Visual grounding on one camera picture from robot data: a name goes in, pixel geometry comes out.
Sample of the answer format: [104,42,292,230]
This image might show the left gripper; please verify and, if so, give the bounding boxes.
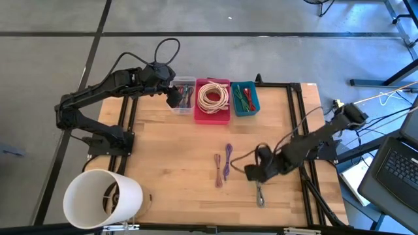
[140,61,183,109]

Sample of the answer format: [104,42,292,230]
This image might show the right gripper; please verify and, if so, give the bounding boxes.
[244,145,295,183]

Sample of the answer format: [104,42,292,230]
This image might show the grey braided cable bundle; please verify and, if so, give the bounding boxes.
[255,181,266,208]

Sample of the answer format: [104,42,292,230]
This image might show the white cable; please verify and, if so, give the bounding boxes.
[197,82,229,114]
[199,81,230,112]

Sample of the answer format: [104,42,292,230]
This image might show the pink cable bundle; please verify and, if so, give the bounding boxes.
[214,153,223,189]

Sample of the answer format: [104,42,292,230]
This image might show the green cable bundle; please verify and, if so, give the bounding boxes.
[233,85,249,112]

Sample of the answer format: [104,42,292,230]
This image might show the red cable bundle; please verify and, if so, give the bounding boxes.
[243,87,257,112]

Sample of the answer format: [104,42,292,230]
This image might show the clear plastic bin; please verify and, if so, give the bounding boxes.
[169,76,197,116]

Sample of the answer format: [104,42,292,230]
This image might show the pink plastic bin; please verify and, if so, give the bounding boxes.
[193,78,231,125]

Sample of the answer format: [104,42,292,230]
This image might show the teal plastic bin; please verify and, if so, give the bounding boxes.
[231,80,261,118]

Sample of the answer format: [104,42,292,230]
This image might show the black rig crossbar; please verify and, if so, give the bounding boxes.
[0,223,418,235]

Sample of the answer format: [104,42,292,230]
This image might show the white booklet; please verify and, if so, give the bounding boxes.
[339,155,373,207]

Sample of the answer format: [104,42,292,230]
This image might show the white cylinder shade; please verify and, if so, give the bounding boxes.
[63,168,144,230]

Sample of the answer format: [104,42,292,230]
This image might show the black open laptop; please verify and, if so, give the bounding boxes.
[357,136,418,233]

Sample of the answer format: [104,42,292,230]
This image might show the black desk leg bar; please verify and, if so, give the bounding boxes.
[349,58,418,89]

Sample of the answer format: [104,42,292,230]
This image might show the black chair base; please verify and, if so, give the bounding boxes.
[303,0,336,17]

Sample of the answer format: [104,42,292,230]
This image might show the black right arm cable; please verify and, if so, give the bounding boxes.
[230,106,324,174]

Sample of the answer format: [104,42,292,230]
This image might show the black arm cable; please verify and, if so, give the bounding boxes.
[107,38,181,78]
[230,106,324,174]

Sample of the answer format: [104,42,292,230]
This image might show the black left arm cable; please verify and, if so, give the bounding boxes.
[107,38,181,78]

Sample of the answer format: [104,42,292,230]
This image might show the black aluminium table frame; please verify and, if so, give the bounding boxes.
[83,73,349,229]

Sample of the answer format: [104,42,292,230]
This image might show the silver metal bracket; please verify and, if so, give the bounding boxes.
[283,227,323,235]
[103,223,140,232]

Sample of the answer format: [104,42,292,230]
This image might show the black floor cables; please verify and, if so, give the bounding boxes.
[355,107,413,140]

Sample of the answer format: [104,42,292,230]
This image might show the yellow cord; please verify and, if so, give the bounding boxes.
[355,80,418,106]

